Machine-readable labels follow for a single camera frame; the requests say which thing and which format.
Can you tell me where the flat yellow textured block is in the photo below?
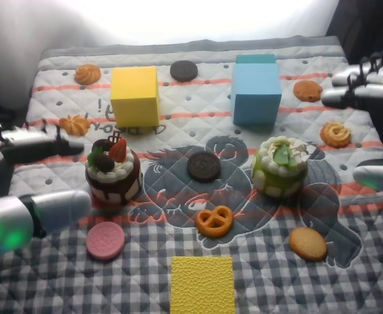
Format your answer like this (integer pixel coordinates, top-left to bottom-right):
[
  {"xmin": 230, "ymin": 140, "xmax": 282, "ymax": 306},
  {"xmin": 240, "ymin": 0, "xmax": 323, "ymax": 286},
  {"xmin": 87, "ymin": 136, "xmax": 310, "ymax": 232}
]
[{"xmin": 170, "ymin": 256, "xmax": 236, "ymax": 314}]

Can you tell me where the dark chocolate sandwich cookie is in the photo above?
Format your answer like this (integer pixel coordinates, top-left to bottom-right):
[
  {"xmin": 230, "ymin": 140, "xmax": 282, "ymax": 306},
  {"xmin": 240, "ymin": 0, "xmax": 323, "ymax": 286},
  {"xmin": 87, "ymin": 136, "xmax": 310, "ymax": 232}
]
[
  {"xmin": 187, "ymin": 151, "xmax": 221, "ymax": 184},
  {"xmin": 170, "ymin": 60, "xmax": 199, "ymax": 82}
]

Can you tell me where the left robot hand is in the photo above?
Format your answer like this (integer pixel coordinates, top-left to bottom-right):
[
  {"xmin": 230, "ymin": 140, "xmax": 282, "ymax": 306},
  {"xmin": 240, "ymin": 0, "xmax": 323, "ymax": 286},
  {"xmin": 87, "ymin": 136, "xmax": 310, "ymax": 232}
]
[{"xmin": 0, "ymin": 122, "xmax": 92, "ymax": 260}]

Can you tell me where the chocolate chip cookie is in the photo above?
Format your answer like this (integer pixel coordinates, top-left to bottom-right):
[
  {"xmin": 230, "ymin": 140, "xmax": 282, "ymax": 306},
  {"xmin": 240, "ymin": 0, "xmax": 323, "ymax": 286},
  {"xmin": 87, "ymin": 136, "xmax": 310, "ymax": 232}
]
[{"xmin": 293, "ymin": 80, "xmax": 321, "ymax": 102}]

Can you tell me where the plain round biscuit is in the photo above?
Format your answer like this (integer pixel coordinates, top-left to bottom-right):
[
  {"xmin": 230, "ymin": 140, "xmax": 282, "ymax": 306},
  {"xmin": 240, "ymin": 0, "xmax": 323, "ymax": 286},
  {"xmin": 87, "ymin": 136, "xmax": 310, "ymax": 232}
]
[{"xmin": 289, "ymin": 226, "xmax": 328, "ymax": 262}]

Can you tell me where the grey quilt with bear print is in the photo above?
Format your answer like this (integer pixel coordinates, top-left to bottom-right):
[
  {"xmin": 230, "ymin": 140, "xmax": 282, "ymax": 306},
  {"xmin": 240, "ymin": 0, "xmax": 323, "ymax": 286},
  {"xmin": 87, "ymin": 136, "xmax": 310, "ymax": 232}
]
[{"xmin": 0, "ymin": 36, "xmax": 383, "ymax": 314}]

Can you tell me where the green cream cake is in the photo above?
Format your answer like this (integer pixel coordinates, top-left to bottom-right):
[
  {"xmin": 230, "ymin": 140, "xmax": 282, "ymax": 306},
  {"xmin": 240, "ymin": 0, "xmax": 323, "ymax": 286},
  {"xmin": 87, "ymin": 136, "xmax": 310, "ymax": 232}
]
[{"xmin": 250, "ymin": 136, "xmax": 310, "ymax": 198}]

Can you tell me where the orange pretzel cookie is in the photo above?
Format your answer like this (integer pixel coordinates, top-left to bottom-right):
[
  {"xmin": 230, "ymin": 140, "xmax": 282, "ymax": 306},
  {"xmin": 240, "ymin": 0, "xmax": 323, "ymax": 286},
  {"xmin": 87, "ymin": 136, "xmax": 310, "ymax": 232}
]
[{"xmin": 194, "ymin": 205, "xmax": 234, "ymax": 239}]

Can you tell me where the yellow foam cube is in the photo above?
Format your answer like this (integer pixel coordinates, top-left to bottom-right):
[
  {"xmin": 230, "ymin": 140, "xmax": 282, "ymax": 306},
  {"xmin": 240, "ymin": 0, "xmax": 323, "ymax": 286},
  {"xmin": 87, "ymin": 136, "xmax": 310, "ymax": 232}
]
[{"xmin": 110, "ymin": 66, "xmax": 161, "ymax": 127}]

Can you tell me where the orange swirl cookie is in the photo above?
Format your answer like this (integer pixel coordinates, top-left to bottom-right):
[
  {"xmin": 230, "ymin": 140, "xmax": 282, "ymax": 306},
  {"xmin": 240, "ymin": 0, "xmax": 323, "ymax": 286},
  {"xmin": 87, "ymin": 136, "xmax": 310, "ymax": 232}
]
[
  {"xmin": 58, "ymin": 114, "xmax": 91, "ymax": 136},
  {"xmin": 73, "ymin": 63, "xmax": 101, "ymax": 85},
  {"xmin": 319, "ymin": 122, "xmax": 352, "ymax": 148}
]

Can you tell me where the blue foam cube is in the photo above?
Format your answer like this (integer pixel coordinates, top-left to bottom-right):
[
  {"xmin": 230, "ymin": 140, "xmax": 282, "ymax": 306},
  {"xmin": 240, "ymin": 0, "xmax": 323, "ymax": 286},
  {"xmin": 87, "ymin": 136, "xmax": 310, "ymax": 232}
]
[{"xmin": 230, "ymin": 54, "xmax": 283, "ymax": 127}]

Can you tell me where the pink sandwich cookie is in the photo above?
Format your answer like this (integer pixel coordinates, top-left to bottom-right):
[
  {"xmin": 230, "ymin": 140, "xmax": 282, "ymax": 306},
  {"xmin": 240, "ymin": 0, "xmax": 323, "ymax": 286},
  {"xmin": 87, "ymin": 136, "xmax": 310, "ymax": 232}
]
[{"xmin": 86, "ymin": 221, "xmax": 126, "ymax": 261}]

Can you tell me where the chocolate cake with strawberry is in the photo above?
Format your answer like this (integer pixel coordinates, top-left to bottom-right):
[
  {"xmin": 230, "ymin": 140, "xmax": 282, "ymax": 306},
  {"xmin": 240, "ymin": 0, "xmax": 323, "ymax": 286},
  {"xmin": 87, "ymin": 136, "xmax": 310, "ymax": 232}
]
[{"xmin": 84, "ymin": 131, "xmax": 143, "ymax": 207}]

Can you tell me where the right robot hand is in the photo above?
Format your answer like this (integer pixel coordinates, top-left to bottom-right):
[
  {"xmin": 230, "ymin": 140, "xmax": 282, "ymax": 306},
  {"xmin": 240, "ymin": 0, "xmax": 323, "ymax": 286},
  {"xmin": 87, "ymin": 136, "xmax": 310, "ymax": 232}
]
[{"xmin": 321, "ymin": 47, "xmax": 383, "ymax": 194}]

